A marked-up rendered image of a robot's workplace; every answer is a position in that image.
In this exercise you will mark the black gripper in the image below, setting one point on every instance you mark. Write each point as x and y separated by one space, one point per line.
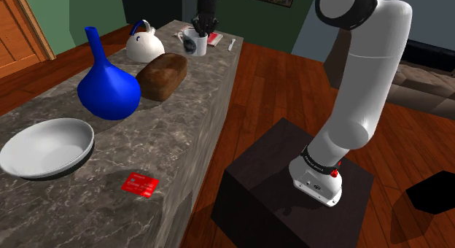
207 7

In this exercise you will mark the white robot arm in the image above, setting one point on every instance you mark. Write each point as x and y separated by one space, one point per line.
359 98

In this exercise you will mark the red booklet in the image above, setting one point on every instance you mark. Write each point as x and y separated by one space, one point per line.
214 39

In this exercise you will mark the white mug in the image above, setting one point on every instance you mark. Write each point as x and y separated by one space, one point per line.
197 44

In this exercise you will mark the pale magazine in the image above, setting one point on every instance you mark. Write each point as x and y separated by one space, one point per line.
180 30

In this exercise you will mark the brown bread loaf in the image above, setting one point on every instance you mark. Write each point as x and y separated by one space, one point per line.
161 76

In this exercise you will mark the blue long-necked vase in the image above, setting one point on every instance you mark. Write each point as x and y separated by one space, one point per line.
108 89

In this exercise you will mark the red card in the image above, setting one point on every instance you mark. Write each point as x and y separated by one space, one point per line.
139 184

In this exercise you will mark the dark robot stand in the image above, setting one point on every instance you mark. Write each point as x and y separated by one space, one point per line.
256 190

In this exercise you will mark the orange wooden door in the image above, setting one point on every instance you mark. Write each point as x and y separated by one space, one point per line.
17 30

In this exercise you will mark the white bowl with dark base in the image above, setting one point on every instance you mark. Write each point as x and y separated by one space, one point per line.
46 147

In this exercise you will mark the brown sofa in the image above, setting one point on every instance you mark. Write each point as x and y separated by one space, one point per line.
423 87

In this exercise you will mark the black box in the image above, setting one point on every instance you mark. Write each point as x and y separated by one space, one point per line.
432 192

